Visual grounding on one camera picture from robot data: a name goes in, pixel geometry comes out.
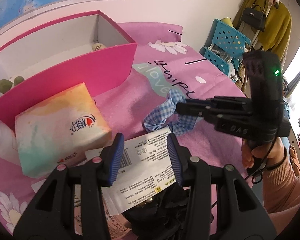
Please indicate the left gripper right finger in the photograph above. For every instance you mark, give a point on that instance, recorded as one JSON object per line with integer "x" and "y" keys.
{"x": 221, "y": 203}

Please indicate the mustard yellow coat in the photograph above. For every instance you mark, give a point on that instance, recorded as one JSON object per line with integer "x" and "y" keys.
{"x": 277, "y": 31}

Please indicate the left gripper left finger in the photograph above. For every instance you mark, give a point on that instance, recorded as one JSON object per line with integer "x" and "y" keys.
{"x": 50, "y": 214}

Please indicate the blue gingham scrunchie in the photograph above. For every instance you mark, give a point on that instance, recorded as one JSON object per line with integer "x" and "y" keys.
{"x": 165, "y": 115}

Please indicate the pink refill pouch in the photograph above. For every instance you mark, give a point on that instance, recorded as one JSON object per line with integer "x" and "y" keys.
{"x": 117, "y": 226}

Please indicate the pastel tissue pack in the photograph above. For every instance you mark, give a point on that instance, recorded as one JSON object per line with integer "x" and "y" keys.
{"x": 59, "y": 130}

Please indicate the pink storage box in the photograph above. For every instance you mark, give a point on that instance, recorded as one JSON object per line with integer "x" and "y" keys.
{"x": 57, "y": 55}

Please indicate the black handbag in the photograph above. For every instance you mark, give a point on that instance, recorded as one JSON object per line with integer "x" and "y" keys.
{"x": 254, "y": 18}

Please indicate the right forearm pink sleeve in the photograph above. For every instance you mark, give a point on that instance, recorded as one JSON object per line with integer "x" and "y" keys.
{"x": 281, "y": 190}

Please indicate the green frog plush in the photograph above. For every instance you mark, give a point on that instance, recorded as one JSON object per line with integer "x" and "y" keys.
{"x": 6, "y": 85}

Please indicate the white pump bottle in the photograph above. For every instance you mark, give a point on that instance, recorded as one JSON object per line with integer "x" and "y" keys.
{"x": 8, "y": 145}

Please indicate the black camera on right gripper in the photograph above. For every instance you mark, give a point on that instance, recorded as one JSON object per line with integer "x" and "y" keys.
{"x": 264, "y": 75}

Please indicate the blue plastic rack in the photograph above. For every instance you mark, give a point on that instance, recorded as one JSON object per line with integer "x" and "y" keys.
{"x": 224, "y": 48}

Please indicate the person's right hand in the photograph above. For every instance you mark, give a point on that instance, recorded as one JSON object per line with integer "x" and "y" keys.
{"x": 275, "y": 156}

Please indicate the black cloth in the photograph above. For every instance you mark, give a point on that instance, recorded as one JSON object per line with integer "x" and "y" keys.
{"x": 162, "y": 218}

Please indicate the white wet wipes pack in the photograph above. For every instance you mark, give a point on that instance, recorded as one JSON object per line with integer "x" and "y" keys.
{"x": 145, "y": 170}

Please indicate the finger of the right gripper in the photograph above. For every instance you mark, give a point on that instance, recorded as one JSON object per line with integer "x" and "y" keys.
{"x": 193, "y": 109}
{"x": 195, "y": 101}

